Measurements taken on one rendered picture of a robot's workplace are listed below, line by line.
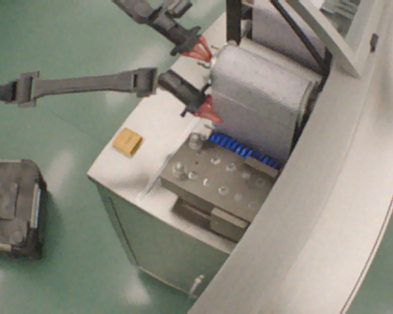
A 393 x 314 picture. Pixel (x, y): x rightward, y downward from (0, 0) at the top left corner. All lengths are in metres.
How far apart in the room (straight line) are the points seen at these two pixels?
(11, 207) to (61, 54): 1.31
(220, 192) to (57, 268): 1.31
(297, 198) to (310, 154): 0.07
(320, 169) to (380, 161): 0.34
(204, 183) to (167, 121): 0.33
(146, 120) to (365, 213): 0.95
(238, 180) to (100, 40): 2.07
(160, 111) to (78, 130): 1.20
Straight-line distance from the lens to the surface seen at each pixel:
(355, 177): 0.99
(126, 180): 1.58
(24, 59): 3.44
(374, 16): 1.01
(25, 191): 2.45
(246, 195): 1.39
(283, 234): 0.67
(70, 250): 2.51
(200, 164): 1.43
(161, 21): 1.32
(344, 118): 0.78
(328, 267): 0.89
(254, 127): 1.38
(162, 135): 1.64
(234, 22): 1.63
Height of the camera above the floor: 2.26
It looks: 58 degrees down
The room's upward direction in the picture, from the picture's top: 2 degrees counter-clockwise
